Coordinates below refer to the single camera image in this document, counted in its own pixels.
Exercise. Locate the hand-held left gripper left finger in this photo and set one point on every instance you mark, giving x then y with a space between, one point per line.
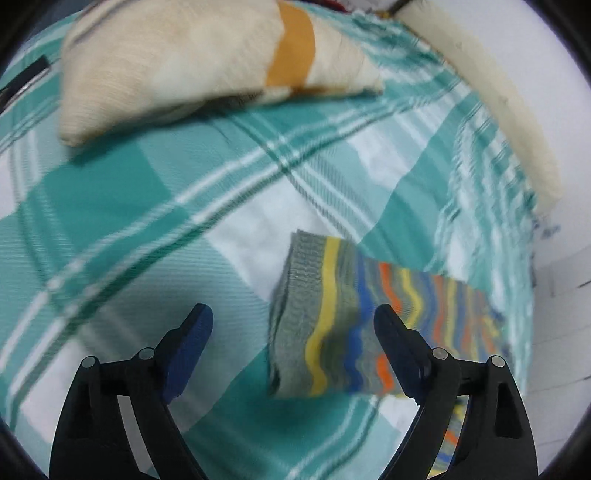
185 364

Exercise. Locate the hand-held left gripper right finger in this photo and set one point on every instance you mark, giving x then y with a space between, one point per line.
406 364

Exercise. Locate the colourful striped small garment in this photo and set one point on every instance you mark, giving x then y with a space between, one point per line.
332 323

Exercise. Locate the green plaid bedsheet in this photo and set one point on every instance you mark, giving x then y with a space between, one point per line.
138 207

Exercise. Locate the long cream bolster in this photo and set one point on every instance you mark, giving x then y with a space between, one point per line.
498 92

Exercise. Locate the cream pillow with orange stripe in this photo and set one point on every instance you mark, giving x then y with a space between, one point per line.
161 69

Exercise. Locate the black strip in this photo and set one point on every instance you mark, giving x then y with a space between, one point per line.
25 83

